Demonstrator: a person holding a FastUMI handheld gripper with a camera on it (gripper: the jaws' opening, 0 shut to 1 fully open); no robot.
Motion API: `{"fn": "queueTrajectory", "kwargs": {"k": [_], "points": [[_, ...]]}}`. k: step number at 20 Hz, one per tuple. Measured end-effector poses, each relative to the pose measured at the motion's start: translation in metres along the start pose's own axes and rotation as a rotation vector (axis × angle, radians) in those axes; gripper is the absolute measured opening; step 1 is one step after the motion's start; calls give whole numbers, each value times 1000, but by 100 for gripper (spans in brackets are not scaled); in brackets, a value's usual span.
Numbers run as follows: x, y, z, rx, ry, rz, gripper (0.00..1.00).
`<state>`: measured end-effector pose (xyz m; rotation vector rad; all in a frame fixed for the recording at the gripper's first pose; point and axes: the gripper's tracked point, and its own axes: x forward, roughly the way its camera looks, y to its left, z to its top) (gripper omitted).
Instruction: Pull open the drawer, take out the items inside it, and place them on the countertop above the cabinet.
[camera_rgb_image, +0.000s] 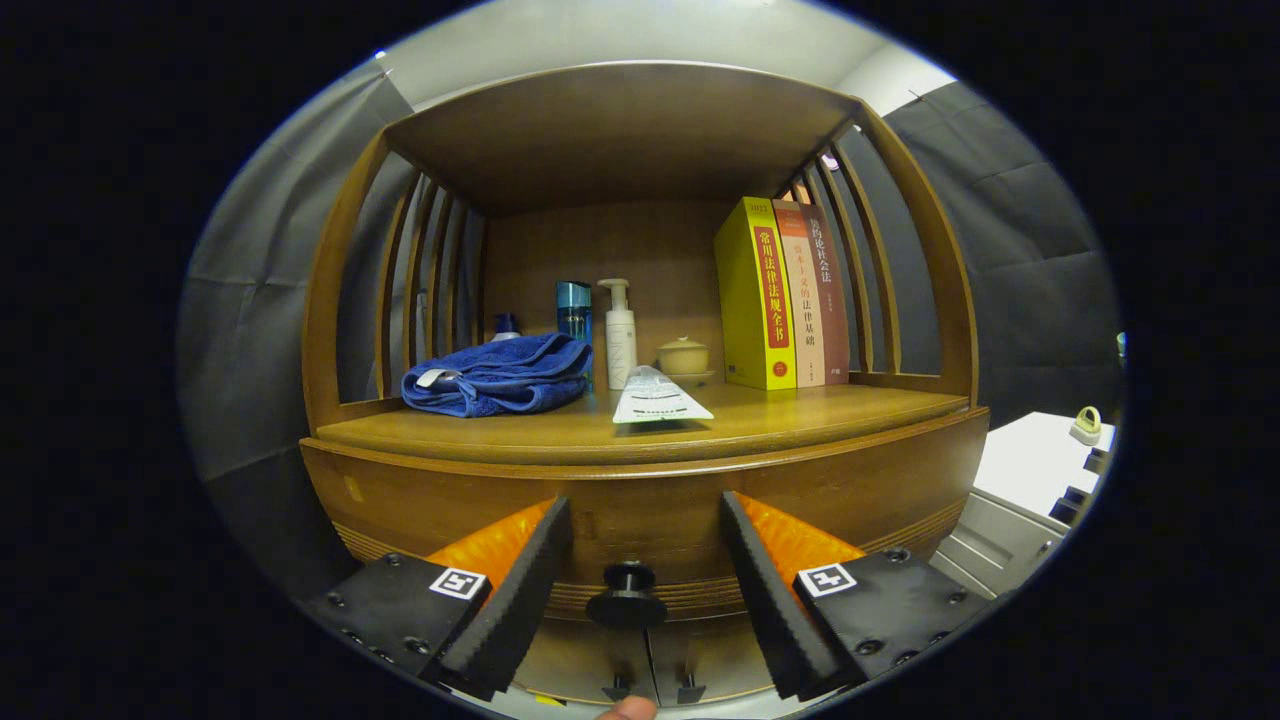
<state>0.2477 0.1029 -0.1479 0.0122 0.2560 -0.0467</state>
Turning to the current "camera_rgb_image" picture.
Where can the small pale green tape dispenser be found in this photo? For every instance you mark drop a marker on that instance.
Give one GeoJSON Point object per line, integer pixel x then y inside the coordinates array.
{"type": "Point", "coordinates": [1086, 428]}

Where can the wooden cabinet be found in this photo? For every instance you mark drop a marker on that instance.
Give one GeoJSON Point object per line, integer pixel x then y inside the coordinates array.
{"type": "Point", "coordinates": [620, 130]}

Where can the yellow book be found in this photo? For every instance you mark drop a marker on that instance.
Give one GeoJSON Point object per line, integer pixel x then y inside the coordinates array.
{"type": "Point", "coordinates": [745, 300]}

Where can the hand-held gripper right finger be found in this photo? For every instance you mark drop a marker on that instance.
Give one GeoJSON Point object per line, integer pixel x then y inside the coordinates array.
{"type": "Point", "coordinates": [785, 620]}

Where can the orange cream book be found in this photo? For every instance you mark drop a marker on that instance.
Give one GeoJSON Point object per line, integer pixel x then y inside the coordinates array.
{"type": "Point", "coordinates": [805, 300]}

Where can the beige lidded teacup with saucer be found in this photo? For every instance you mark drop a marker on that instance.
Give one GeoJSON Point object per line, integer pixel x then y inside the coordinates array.
{"type": "Point", "coordinates": [683, 357]}

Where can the small white blue-capped bottle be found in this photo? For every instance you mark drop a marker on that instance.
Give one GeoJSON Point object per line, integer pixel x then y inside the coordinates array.
{"type": "Point", "coordinates": [506, 325]}

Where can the wooden cabinet door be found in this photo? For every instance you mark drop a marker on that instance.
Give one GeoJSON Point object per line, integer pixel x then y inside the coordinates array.
{"type": "Point", "coordinates": [580, 660]}
{"type": "Point", "coordinates": [715, 655]}

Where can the small black box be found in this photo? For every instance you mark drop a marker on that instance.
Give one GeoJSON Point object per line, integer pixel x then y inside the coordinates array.
{"type": "Point", "coordinates": [1097, 461]}

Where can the wooden drawer with black knob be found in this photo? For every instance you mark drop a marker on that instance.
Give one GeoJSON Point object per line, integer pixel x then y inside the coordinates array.
{"type": "Point", "coordinates": [650, 500]}

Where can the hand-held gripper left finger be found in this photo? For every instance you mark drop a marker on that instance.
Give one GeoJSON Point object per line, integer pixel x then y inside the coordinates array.
{"type": "Point", "coordinates": [520, 610]}

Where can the blue glass bottle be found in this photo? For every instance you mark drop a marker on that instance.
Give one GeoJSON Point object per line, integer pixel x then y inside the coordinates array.
{"type": "Point", "coordinates": [574, 310]}

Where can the brown book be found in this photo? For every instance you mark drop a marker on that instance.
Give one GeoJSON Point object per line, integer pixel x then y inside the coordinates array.
{"type": "Point", "coordinates": [832, 300]}

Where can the white side cabinet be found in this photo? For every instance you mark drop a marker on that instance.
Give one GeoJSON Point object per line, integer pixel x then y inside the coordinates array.
{"type": "Point", "coordinates": [1030, 460]}

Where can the white pump bottle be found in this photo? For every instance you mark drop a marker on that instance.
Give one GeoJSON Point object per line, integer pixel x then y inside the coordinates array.
{"type": "Point", "coordinates": [620, 345]}

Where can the wooden countertop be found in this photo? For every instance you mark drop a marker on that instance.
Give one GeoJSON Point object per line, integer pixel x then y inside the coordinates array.
{"type": "Point", "coordinates": [800, 410]}

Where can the white green cream tube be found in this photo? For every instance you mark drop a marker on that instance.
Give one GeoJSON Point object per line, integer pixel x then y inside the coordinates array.
{"type": "Point", "coordinates": [655, 400]}

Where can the blue folded towel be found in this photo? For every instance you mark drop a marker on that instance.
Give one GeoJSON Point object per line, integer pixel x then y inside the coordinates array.
{"type": "Point", "coordinates": [510, 375]}

